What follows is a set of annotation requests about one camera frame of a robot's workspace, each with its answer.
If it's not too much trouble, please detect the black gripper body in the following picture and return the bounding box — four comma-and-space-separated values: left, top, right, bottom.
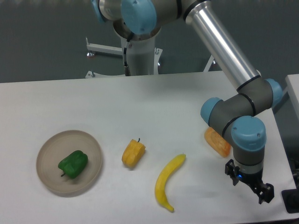
236, 170, 263, 187

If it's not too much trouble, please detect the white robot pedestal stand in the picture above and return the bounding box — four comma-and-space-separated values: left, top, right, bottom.
85, 20, 220, 79

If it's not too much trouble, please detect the green bell pepper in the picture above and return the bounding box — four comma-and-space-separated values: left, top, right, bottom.
58, 150, 88, 179

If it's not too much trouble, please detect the yellow banana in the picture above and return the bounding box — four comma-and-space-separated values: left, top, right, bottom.
154, 154, 186, 213

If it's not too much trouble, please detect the beige round plate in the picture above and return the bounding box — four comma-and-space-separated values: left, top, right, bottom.
36, 130, 103, 197

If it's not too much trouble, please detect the yellow bell pepper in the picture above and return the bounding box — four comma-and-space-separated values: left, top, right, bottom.
121, 139, 146, 169

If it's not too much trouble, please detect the black device at table edge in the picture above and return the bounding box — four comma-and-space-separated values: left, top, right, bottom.
281, 189, 299, 214

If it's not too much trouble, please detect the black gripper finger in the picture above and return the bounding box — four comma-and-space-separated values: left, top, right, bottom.
250, 182, 274, 204
225, 159, 239, 186

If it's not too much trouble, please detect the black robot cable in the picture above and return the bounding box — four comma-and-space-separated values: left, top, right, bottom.
123, 31, 135, 77

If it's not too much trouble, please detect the orange triangular pastry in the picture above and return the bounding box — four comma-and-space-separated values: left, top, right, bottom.
204, 127, 231, 158

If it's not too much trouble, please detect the white side table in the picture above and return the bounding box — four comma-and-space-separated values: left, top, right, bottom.
272, 74, 299, 117

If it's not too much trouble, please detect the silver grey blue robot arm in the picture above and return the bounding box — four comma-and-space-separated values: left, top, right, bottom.
92, 0, 282, 203

